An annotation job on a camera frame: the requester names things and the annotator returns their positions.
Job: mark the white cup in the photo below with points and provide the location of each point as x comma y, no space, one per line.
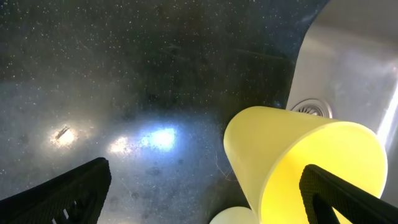
233,217

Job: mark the yellow cup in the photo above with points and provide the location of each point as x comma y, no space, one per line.
267,146

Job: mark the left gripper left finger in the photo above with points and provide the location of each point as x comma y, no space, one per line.
62,199

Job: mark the steel sink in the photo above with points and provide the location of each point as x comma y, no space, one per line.
348,62

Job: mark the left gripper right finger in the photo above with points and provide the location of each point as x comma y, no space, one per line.
348,202

